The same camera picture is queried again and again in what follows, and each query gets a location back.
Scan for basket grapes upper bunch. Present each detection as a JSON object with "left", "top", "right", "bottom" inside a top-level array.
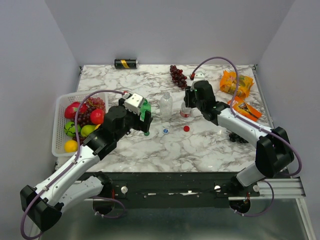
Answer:
[{"left": 77, "top": 97, "right": 106, "bottom": 128}]

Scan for green pear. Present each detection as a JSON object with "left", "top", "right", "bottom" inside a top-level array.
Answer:
[{"left": 80, "top": 124, "right": 97, "bottom": 137}]

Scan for red dragon fruit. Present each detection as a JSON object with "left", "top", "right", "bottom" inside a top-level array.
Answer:
[{"left": 64, "top": 101, "right": 88, "bottom": 120}]

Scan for black gold battery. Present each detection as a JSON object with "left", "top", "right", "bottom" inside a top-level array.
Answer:
[{"left": 114, "top": 59, "right": 139, "bottom": 69}]

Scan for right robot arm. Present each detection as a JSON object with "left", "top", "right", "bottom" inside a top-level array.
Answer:
[{"left": 184, "top": 80, "right": 294, "bottom": 196}]

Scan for basket grapes bunch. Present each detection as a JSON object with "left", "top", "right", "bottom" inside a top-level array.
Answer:
[
  {"left": 77, "top": 97, "right": 106, "bottom": 128},
  {"left": 72, "top": 136, "right": 86, "bottom": 145}
]

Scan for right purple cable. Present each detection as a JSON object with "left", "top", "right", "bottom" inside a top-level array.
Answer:
[{"left": 191, "top": 56, "right": 303, "bottom": 216}]

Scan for dark grapes on table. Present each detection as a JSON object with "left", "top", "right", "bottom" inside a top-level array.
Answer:
[{"left": 169, "top": 65, "right": 188, "bottom": 90}]

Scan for orange snack bag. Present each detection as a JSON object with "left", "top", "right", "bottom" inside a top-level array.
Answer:
[{"left": 219, "top": 70, "right": 254, "bottom": 99}]

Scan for green watermelon toy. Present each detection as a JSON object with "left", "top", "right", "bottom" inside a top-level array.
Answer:
[{"left": 63, "top": 121, "right": 76, "bottom": 137}]

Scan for black mounting rail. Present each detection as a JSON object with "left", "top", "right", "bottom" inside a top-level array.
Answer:
[{"left": 81, "top": 170, "right": 292, "bottom": 210}]

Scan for orange razor package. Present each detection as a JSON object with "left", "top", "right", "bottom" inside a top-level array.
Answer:
[{"left": 232, "top": 96, "right": 262, "bottom": 122}]

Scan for red apple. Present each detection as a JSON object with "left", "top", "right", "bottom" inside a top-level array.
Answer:
[{"left": 90, "top": 108, "right": 105, "bottom": 125}]

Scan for small dark grapes bunch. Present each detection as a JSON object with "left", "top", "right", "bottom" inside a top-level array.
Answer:
[{"left": 228, "top": 132, "right": 248, "bottom": 144}]

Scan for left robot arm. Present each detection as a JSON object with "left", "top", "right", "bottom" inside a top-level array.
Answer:
[{"left": 20, "top": 93, "right": 153, "bottom": 232}]

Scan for clear bottle blue cap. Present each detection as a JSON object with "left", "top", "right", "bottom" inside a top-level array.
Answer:
[{"left": 159, "top": 91, "right": 173, "bottom": 120}]

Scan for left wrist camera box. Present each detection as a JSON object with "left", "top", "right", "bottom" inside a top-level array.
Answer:
[{"left": 123, "top": 92, "right": 145, "bottom": 116}]

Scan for clear bottle red cap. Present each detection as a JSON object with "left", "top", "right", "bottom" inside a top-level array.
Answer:
[{"left": 179, "top": 101, "right": 193, "bottom": 118}]

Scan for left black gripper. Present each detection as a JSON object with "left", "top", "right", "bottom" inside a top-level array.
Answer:
[{"left": 115, "top": 98, "right": 154, "bottom": 141}]

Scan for white plastic basket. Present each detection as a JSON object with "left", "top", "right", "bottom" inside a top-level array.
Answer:
[{"left": 51, "top": 91, "right": 108, "bottom": 157}]

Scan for basket grapes lower bunch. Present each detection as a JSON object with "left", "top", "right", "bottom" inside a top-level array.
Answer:
[{"left": 72, "top": 136, "right": 86, "bottom": 145}]

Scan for green plastic bottle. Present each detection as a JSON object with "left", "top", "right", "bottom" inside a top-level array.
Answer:
[{"left": 140, "top": 100, "right": 152, "bottom": 122}]

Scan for orange fruit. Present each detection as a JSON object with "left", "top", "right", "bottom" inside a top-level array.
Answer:
[{"left": 64, "top": 140, "right": 78, "bottom": 153}]

